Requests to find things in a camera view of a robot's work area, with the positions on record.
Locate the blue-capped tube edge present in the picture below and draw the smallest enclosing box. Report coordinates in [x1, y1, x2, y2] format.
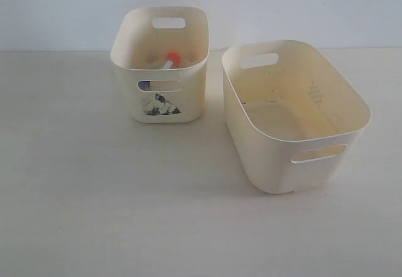
[138, 81, 150, 91]

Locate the orange-capped tube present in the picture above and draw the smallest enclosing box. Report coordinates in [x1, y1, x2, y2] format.
[162, 52, 181, 70]

